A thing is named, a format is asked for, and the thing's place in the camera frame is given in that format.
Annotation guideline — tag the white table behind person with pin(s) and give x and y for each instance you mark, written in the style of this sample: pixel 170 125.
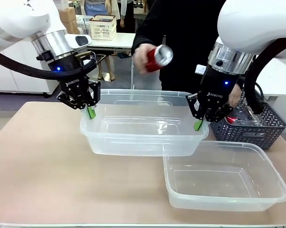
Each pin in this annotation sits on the white table behind person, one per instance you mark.
pixel 112 40

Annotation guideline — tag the red can with silver end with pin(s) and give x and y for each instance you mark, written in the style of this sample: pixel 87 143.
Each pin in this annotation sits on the red can with silver end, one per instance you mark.
pixel 158 59

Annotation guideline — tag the white side table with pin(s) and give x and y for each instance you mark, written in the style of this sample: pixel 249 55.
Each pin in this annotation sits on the white side table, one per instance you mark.
pixel 278 78

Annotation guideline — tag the large clear plastic bin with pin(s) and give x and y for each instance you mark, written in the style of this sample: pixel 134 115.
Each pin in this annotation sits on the large clear plastic bin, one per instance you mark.
pixel 143 137

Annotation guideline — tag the dark grey woven-pattern basket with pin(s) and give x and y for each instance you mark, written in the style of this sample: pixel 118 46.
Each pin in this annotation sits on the dark grey woven-pattern basket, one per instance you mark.
pixel 250 136

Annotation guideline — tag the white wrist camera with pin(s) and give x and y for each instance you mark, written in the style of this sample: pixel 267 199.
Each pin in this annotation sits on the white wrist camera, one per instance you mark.
pixel 77 40
pixel 201 70

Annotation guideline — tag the cream plastic crate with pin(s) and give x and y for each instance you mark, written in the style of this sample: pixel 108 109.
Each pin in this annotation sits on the cream plastic crate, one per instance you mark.
pixel 102 27

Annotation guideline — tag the clear storage container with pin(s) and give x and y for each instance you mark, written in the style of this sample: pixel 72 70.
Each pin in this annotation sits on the clear storage container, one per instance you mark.
pixel 82 23

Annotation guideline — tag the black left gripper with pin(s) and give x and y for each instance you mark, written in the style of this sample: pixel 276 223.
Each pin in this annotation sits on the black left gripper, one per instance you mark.
pixel 71 71

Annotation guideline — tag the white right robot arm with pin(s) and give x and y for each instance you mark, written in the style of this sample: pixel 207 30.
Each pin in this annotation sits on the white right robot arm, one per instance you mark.
pixel 252 21

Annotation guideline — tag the bystander in dark trousers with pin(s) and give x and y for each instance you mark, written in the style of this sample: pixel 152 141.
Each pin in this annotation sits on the bystander in dark trousers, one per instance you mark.
pixel 127 14

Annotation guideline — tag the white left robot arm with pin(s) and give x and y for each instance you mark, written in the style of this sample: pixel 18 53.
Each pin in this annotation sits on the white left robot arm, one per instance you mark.
pixel 19 16

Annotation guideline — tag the white low cabinet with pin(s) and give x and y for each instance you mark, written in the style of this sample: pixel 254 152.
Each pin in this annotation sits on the white low cabinet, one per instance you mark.
pixel 17 78

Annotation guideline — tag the wooden stand legs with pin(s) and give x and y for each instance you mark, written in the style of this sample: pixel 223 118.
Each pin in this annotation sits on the wooden stand legs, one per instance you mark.
pixel 107 69

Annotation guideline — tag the person's right hand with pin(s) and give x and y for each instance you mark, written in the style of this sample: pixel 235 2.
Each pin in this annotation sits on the person's right hand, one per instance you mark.
pixel 139 59

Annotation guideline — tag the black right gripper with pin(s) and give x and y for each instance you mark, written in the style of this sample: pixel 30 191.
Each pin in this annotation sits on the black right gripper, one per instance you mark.
pixel 216 92

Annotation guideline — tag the small clear plastic bin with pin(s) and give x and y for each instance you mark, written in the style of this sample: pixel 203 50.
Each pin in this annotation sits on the small clear plastic bin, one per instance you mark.
pixel 223 175

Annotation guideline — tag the bystander in blue clothes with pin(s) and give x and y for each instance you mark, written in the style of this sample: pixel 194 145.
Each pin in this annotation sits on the bystander in blue clothes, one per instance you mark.
pixel 95 7

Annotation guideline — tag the person's left hand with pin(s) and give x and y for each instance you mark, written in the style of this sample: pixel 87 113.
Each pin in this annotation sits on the person's left hand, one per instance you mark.
pixel 235 95

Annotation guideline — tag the person's black-clothed torso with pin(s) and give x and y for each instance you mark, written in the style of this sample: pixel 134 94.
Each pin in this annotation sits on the person's black-clothed torso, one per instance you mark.
pixel 188 47

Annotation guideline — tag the person's right forearm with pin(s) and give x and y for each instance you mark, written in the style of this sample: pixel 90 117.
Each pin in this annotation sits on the person's right forearm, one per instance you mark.
pixel 145 38

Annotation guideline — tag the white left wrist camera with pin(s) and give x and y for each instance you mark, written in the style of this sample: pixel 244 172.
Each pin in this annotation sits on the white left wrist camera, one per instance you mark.
pixel 77 40

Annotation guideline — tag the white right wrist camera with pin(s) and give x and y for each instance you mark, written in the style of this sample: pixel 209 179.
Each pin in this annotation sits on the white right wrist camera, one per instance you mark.
pixel 201 70

